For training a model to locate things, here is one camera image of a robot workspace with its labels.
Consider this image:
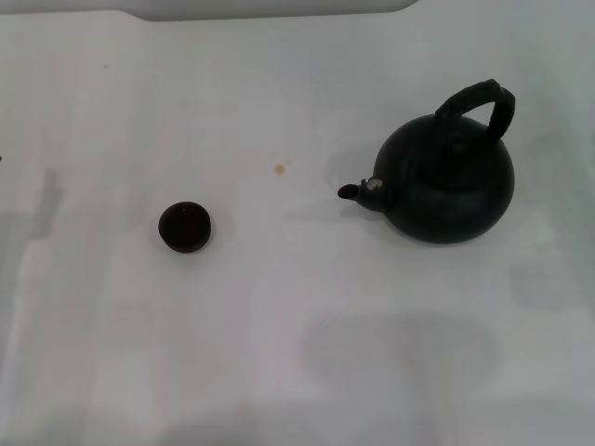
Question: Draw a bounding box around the white rounded panel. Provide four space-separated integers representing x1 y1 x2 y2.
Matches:
132 0 419 23

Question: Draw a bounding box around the black round teapot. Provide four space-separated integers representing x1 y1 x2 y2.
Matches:
337 78 517 246

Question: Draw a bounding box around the small dark teacup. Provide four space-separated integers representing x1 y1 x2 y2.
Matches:
157 201 215 256

